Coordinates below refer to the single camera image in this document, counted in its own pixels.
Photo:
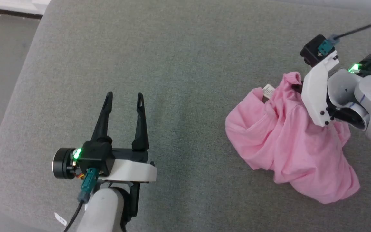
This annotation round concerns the white skirting board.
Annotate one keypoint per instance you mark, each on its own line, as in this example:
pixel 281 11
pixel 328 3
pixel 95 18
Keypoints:
pixel 11 5

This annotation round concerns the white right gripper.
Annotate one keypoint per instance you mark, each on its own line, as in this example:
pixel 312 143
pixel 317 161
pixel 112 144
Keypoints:
pixel 316 93

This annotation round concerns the grey fabric sofa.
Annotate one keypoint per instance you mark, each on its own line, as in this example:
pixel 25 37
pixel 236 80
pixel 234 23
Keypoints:
pixel 188 80

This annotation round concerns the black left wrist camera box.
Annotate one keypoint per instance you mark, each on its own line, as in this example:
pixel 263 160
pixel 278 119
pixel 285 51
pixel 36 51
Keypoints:
pixel 95 156

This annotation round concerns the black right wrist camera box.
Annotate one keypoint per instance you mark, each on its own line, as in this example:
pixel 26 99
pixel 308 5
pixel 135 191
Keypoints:
pixel 312 51

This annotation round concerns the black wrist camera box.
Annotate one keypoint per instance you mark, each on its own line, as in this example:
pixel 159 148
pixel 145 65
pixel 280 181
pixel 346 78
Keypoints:
pixel 95 156
pixel 312 51

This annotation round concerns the pink garment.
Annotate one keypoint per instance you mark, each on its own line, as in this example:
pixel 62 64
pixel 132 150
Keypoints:
pixel 285 141

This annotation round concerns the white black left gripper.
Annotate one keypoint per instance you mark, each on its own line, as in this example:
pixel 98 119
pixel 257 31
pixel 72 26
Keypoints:
pixel 130 169

